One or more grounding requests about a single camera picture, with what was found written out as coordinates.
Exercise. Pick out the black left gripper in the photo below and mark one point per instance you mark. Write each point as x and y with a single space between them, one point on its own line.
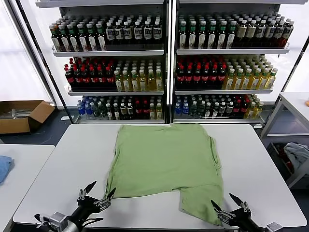
88 205

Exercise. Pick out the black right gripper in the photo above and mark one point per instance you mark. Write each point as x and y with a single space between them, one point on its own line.
243 220

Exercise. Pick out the light green t-shirt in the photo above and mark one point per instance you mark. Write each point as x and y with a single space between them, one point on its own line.
164 159

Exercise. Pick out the dark storage crate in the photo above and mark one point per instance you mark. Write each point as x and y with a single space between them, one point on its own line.
275 154

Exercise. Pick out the red crumpled cloth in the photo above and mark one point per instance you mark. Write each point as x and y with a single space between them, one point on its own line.
282 151

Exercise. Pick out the small dark drink bottle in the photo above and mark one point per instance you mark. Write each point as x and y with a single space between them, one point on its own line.
208 111
130 110
230 108
109 112
222 108
123 110
116 112
215 110

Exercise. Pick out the green tinted water bottle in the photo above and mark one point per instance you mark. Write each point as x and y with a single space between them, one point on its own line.
95 110
102 111
193 110
200 110

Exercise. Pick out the white paper scrap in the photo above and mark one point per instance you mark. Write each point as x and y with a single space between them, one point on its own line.
64 118

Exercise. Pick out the blue water bottle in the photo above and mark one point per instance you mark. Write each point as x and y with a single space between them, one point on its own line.
185 110
81 109
88 110
178 110

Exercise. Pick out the pale grey crumpled cloth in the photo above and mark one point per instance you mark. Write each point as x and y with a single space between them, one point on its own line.
298 152

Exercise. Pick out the small red cap cola bottle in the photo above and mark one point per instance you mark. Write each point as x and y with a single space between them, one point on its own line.
244 106
146 110
138 110
237 107

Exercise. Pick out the small yellow juice bottle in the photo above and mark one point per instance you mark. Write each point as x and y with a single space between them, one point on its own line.
159 111
258 110
152 112
250 111

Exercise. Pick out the blue folded cloth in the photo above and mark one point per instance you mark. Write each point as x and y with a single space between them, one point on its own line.
4 166

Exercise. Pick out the brown cardboard box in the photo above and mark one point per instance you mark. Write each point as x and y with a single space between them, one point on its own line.
21 124

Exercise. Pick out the grey drinks shelf unit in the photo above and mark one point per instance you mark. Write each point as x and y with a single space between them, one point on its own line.
108 53
229 51

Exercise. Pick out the green cap dark tea bottle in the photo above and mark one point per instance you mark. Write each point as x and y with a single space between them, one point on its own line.
202 38
222 38
64 42
182 38
92 41
101 41
192 38
231 38
212 38
73 41
56 42
82 41

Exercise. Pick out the white cap blue label bottle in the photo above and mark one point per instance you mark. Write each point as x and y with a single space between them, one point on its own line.
157 33
110 33
138 33
148 33
119 33
127 33

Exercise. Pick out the beige label dark drink bottle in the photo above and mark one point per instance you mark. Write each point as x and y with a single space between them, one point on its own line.
251 32
242 32

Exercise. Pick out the grey label dark drink bottle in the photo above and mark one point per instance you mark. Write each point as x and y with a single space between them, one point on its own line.
261 32
288 33
270 33
279 33

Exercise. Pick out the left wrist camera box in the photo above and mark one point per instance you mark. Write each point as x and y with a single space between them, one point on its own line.
56 218

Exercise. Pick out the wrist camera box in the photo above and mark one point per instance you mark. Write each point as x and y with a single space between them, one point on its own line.
274 227
56 218

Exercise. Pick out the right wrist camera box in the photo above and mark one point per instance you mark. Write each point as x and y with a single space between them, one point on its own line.
274 227

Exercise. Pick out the white metal frame table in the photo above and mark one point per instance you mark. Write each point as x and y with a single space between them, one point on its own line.
293 101

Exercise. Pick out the dark window frame post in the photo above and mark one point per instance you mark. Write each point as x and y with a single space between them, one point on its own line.
45 60
294 67

